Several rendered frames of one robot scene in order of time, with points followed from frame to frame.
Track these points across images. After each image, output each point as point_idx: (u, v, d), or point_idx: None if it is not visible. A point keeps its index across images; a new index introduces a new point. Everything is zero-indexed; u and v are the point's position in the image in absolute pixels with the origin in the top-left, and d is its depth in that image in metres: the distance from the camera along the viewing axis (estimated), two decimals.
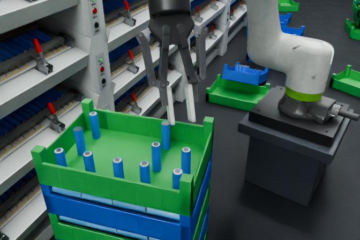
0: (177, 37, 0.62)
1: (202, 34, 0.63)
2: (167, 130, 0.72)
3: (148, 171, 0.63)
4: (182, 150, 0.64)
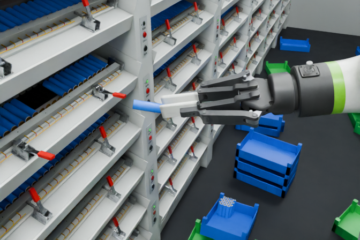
0: (247, 95, 0.61)
1: (249, 113, 0.58)
2: None
3: (154, 104, 0.64)
4: (62, 96, 0.87)
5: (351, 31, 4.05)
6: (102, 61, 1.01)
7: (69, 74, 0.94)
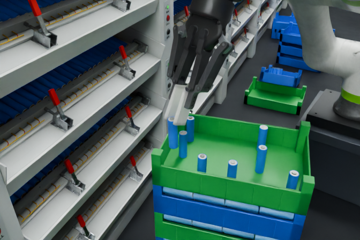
0: None
1: (184, 35, 0.66)
2: (265, 134, 0.76)
3: None
4: None
5: None
6: None
7: None
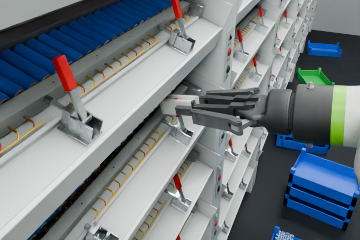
0: None
1: None
2: None
3: None
4: (128, 137, 0.63)
5: None
6: None
7: None
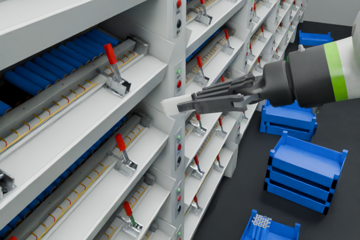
0: None
1: None
2: None
3: (36, 77, 0.56)
4: None
5: None
6: (112, 37, 0.72)
7: (65, 53, 0.64)
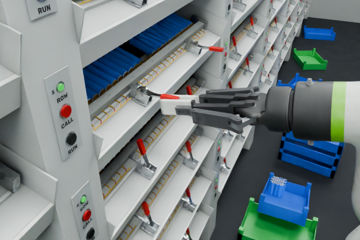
0: None
1: None
2: None
3: (149, 42, 0.81)
4: None
5: None
6: (186, 19, 0.98)
7: (159, 29, 0.90)
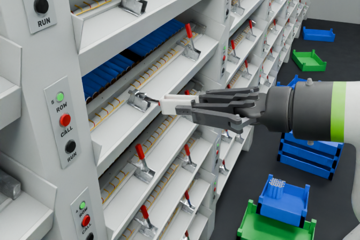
0: None
1: None
2: None
3: (142, 45, 0.83)
4: (152, 51, 0.84)
5: None
6: (179, 21, 0.99)
7: (152, 31, 0.91)
